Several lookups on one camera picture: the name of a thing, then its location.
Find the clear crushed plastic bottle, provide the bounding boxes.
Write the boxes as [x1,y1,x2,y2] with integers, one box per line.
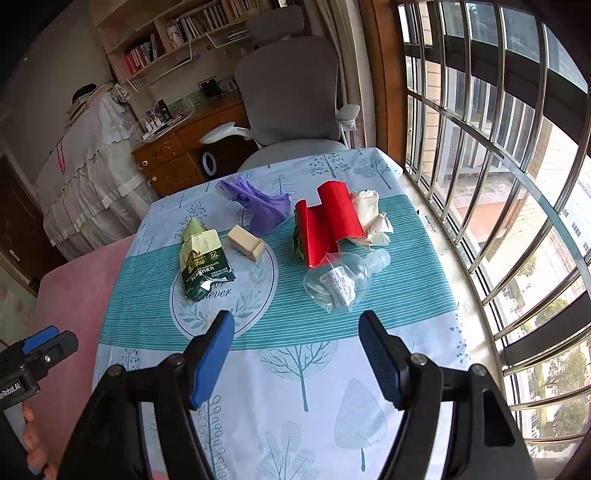
[303,249,391,313]

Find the person's left hand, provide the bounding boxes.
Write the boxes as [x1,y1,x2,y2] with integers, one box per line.
[22,403,57,480]

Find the pink bed blanket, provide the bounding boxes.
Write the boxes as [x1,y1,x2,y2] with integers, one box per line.
[25,236,134,470]

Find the green tea box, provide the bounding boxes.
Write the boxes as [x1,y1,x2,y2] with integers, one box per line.
[179,218,235,302]

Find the small beige box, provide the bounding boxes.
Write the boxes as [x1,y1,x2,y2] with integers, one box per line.
[228,225,266,262]

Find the crumpled cream paper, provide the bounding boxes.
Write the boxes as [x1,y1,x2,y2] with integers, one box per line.
[351,189,394,248]

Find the crumpled green paper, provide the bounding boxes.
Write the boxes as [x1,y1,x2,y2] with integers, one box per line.
[291,228,305,262]

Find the red folded paper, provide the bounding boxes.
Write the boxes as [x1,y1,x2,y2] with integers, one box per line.
[294,180,366,269]

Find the purple plastic bag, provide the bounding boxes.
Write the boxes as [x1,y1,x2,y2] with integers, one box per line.
[217,178,291,237]

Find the white lace covered furniture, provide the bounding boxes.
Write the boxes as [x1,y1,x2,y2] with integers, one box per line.
[34,91,158,261]

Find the brown wooden desk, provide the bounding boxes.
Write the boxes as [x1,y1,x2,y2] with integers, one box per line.
[132,92,257,197]

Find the grey office chair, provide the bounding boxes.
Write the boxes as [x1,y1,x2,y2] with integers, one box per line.
[200,5,361,170]

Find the metal window bars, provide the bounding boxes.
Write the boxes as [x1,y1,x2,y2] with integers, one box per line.
[396,1,590,460]

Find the wall bookshelf with books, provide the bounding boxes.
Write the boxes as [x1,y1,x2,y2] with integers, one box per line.
[88,0,287,92]

